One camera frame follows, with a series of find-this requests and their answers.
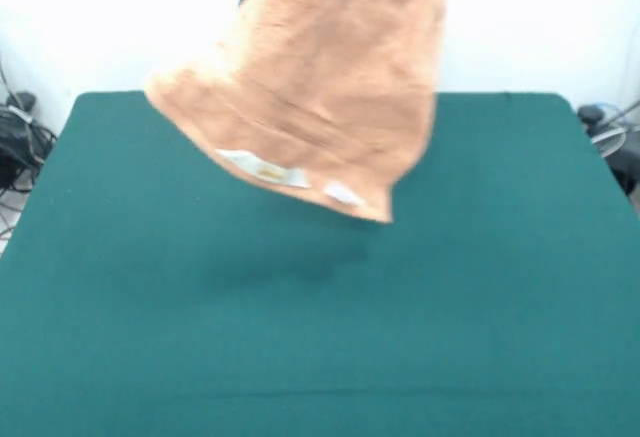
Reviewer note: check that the orange terry towel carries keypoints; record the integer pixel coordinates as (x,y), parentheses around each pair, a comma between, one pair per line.
(330,92)

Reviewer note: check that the dark green table cloth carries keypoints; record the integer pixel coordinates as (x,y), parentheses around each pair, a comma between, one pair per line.
(200,317)

